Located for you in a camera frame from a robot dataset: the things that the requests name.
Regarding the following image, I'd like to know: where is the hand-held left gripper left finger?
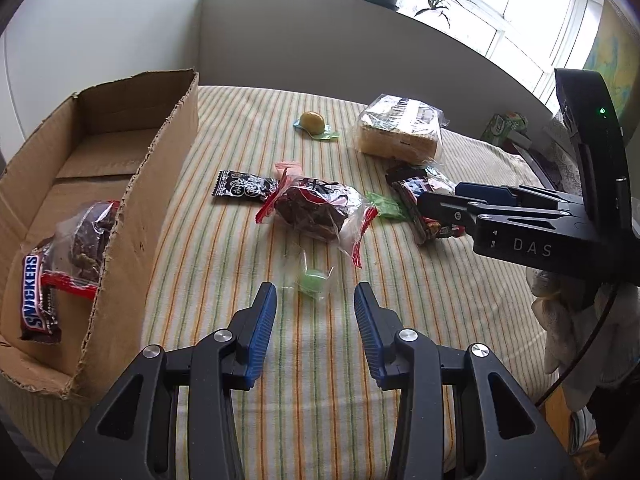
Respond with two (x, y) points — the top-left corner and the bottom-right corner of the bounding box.
(54, 282), (278, 480)

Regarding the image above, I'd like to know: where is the black candy packet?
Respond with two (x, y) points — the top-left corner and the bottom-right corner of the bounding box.
(211, 170), (279, 204)

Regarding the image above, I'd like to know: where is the small green packet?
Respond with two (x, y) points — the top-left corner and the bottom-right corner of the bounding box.
(364, 191), (410, 222)

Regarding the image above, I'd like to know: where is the clear bag of brown snacks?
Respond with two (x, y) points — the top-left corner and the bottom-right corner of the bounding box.
(256, 169), (378, 268)

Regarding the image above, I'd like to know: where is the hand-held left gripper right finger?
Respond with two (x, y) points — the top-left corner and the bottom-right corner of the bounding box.
(353, 282), (581, 480)

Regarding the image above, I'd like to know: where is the green carton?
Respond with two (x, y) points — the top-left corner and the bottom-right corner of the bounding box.
(481, 112), (528, 143)

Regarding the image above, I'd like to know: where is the person's right hand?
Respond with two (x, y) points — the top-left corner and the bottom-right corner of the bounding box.
(525, 267), (603, 411)

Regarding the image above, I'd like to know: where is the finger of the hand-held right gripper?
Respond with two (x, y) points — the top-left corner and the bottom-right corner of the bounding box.
(416, 191), (585, 240)
(454, 181), (585, 211)

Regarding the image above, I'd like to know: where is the striped cloth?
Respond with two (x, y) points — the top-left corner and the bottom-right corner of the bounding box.
(0, 85), (556, 480)

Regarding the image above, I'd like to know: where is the white wardrobe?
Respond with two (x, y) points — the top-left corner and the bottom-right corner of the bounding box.
(0, 0), (211, 161)

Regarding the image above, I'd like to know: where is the white framed window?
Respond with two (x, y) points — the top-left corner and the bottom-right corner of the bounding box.
(240, 0), (606, 106)

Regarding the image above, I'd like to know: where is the green jelly cup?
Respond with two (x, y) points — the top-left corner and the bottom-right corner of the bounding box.
(282, 252), (336, 303)

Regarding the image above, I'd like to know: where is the white lace cloth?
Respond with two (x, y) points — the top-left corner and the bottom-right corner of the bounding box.
(540, 125), (583, 196)

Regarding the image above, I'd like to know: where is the dark red box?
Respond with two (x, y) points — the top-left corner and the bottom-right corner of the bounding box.
(500, 132), (557, 191)

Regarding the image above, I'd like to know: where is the black cable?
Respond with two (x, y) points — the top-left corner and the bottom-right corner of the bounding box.
(534, 284), (621, 407)

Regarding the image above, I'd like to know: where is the wall map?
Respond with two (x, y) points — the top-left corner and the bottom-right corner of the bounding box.
(582, 0), (640, 121)

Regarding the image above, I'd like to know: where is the clear bag of chocolate cookies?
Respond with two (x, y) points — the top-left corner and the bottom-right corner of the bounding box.
(42, 201), (121, 302)

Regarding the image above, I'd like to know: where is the clear pack of crackers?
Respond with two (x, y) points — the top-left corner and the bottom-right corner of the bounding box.
(354, 93), (450, 165)

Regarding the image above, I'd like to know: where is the brown cardboard box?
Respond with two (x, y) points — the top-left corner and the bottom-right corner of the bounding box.
(0, 69), (200, 401)

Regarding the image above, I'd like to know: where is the brown chocolate bar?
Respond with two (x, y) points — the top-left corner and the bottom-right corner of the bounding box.
(19, 252), (63, 345)

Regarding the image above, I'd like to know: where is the yellow ball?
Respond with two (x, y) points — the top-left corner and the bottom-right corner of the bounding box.
(294, 111), (340, 140)

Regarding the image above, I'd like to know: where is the clear bag of chocolate bars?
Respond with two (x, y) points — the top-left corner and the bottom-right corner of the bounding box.
(385, 160), (466, 246)

